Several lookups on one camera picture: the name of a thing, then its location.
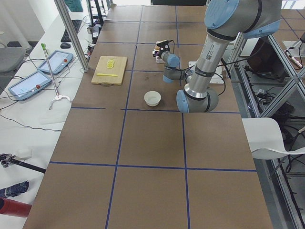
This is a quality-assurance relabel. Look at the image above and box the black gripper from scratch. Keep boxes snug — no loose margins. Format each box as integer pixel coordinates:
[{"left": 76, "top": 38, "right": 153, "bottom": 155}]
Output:
[{"left": 153, "top": 49, "right": 165, "bottom": 58}]

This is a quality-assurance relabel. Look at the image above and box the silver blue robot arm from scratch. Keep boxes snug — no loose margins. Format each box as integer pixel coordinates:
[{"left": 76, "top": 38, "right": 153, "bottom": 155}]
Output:
[{"left": 152, "top": 0, "right": 282, "bottom": 113}]

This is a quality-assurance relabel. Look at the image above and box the clear plastic egg box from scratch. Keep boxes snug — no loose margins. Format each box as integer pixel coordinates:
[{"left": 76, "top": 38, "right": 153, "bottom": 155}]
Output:
[{"left": 154, "top": 46, "right": 164, "bottom": 63}]

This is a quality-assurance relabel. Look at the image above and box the black box with label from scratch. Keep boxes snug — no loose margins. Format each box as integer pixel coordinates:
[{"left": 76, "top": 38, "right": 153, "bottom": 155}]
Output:
[{"left": 91, "top": 24, "right": 102, "bottom": 44}]

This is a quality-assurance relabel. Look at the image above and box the bamboo cutting board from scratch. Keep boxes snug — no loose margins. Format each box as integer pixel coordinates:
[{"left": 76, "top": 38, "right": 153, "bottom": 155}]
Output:
[{"left": 91, "top": 56, "right": 127, "bottom": 85}]

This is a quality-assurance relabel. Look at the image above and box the white bowl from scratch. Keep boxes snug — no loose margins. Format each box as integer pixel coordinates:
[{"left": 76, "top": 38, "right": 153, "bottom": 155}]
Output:
[{"left": 144, "top": 91, "right": 161, "bottom": 106}]

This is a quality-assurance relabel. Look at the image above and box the yellow plastic knife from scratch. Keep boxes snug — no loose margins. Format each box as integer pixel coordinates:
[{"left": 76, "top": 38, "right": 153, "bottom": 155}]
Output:
[{"left": 96, "top": 73, "right": 118, "bottom": 77}]

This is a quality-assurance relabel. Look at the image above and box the black keyboard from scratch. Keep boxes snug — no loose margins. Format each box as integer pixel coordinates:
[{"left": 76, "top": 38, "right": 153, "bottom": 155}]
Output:
[{"left": 61, "top": 19, "right": 82, "bottom": 43}]

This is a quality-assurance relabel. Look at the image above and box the black computer mouse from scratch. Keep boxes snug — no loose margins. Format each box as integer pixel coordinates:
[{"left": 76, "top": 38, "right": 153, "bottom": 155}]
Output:
[{"left": 60, "top": 42, "right": 71, "bottom": 49}]

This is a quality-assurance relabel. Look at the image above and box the teach pendant far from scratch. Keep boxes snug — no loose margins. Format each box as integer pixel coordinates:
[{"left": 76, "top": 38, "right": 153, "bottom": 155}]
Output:
[{"left": 37, "top": 50, "right": 73, "bottom": 75}]

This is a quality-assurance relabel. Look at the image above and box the teach pendant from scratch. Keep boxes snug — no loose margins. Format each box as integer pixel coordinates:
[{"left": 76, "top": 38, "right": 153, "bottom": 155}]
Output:
[
  {"left": 37, "top": 50, "right": 73, "bottom": 75},
  {"left": 8, "top": 71, "right": 51, "bottom": 101}
]

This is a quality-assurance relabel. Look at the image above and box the teach pendant near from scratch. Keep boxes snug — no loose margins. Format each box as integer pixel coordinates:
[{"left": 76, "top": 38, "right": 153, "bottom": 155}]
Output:
[{"left": 8, "top": 71, "right": 51, "bottom": 101}]

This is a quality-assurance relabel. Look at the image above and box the white curved chair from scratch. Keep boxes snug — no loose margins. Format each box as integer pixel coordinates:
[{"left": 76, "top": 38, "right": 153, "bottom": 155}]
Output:
[{"left": 242, "top": 117, "right": 305, "bottom": 160}]

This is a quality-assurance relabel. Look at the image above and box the black tripod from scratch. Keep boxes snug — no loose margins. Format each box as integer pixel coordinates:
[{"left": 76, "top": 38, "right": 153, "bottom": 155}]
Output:
[{"left": 0, "top": 154, "right": 46, "bottom": 173}]

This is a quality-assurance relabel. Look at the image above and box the folded dark umbrella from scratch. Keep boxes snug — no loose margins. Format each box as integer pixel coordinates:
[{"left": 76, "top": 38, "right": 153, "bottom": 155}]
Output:
[{"left": 0, "top": 181, "right": 29, "bottom": 198}]

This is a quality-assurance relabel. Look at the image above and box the red bottle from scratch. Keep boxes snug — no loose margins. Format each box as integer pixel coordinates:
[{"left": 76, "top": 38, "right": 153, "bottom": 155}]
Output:
[{"left": 0, "top": 198, "right": 32, "bottom": 218}]

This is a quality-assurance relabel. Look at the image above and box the black camera cable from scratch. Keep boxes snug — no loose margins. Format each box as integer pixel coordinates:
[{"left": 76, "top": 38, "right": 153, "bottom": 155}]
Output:
[{"left": 166, "top": 39, "right": 227, "bottom": 96}]

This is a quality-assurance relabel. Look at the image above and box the aluminium frame post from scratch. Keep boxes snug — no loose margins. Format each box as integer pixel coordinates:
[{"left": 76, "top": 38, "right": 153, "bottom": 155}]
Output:
[{"left": 54, "top": 0, "right": 89, "bottom": 73}]

